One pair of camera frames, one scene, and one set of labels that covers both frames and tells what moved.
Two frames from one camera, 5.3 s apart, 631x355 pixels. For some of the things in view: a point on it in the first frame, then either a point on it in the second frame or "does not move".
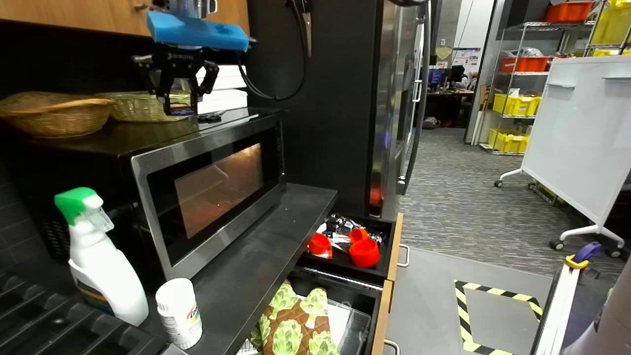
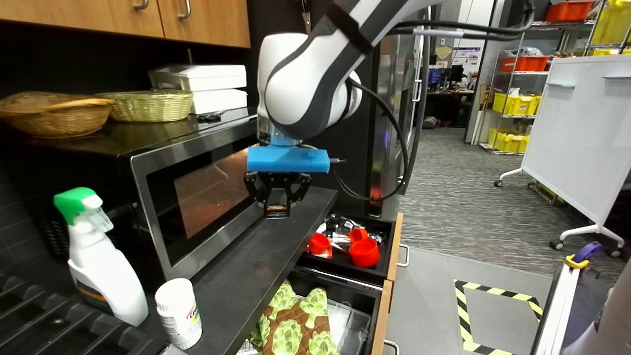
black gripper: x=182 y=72 -> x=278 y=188
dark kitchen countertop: x=235 y=289 does not move
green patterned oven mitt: x=292 y=326 does not move
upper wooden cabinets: x=115 y=17 does not move
